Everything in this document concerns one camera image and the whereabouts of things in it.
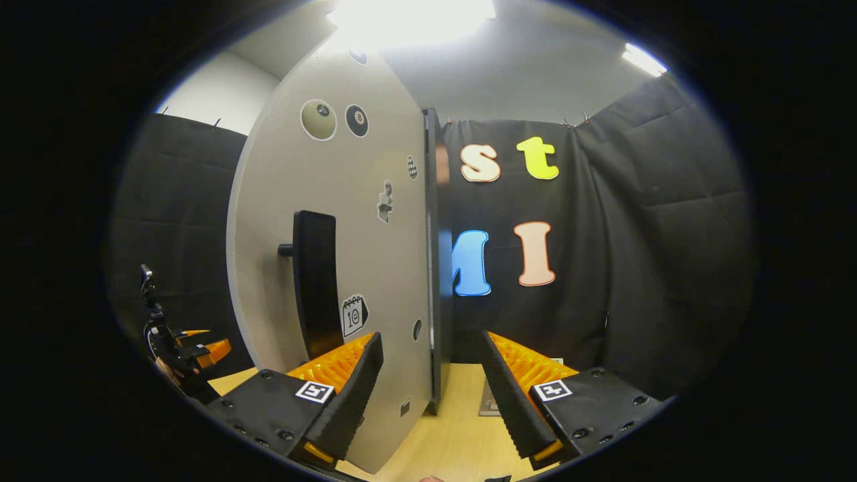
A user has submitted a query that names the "small ceiling light panel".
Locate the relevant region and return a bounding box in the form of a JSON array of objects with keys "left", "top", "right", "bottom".
[{"left": 621, "top": 42, "right": 669, "bottom": 78}]

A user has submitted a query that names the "black backdrop cloth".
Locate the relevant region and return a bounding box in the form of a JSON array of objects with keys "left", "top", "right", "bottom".
[{"left": 107, "top": 74, "right": 757, "bottom": 402}]

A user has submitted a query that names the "large ceiling light panel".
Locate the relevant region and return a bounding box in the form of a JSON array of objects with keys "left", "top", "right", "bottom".
[{"left": 327, "top": 0, "right": 497, "bottom": 51}]

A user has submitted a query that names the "black door handle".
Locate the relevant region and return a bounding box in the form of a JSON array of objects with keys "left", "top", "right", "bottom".
[{"left": 278, "top": 210, "right": 345, "bottom": 360}]

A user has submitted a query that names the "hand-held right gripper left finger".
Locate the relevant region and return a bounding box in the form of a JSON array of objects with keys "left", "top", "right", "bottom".
[{"left": 204, "top": 331, "right": 384, "bottom": 469}]

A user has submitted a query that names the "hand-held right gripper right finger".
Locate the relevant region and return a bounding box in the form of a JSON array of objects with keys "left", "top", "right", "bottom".
[{"left": 481, "top": 330, "right": 670, "bottom": 471}]

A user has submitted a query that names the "grey cabinet door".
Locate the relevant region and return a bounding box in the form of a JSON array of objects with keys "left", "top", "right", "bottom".
[{"left": 226, "top": 37, "right": 435, "bottom": 475}]

